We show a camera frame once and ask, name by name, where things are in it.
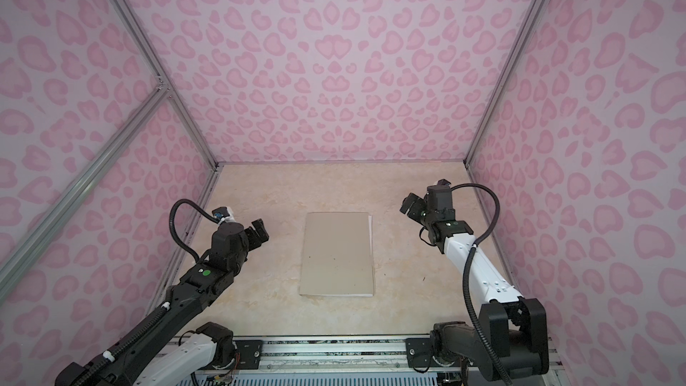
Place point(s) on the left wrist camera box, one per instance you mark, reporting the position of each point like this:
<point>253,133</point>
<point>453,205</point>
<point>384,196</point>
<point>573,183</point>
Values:
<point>223,215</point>

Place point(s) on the aluminium floor rail left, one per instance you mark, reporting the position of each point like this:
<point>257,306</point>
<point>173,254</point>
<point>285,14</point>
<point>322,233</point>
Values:
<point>171,269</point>

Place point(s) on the aluminium diagonal brace left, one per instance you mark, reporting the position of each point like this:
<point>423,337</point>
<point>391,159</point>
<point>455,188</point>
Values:
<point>36,241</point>

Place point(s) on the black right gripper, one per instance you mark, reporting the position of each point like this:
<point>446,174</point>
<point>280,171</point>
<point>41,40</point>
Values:
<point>419,203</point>

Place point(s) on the black mount plate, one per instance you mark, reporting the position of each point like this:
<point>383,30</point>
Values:
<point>420,354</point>
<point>250,353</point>

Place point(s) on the black left mount plate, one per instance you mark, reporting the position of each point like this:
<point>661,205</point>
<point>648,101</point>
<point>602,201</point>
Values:
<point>250,353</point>

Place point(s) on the aluminium frame post right corner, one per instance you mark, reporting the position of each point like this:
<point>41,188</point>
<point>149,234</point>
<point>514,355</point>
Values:
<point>515,53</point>

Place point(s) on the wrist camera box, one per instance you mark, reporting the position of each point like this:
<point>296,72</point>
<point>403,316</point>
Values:
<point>439,196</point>
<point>223,215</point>

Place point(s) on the aluminium frame post left corner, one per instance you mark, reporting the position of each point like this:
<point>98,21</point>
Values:
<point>152,59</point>

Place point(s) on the beige cardboard folder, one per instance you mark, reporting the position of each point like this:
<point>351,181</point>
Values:
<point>335,258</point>

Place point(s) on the aluminium frame post corner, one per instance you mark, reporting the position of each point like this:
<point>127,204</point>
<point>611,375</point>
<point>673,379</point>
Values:
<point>152,59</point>
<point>515,53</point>

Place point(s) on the black right mount plate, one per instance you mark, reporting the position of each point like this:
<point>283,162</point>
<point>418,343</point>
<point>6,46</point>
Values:
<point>420,354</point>

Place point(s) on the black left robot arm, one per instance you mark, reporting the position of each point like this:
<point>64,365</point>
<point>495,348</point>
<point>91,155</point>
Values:
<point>200,287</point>

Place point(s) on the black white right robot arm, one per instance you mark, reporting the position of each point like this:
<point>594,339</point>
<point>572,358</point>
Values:
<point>506,336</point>

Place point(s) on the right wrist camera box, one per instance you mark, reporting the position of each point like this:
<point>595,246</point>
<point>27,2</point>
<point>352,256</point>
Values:
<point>439,196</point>

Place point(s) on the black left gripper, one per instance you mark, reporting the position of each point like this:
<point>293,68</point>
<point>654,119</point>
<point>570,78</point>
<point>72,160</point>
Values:
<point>263,235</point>

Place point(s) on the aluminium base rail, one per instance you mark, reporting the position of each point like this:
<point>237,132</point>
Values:
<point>335,360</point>

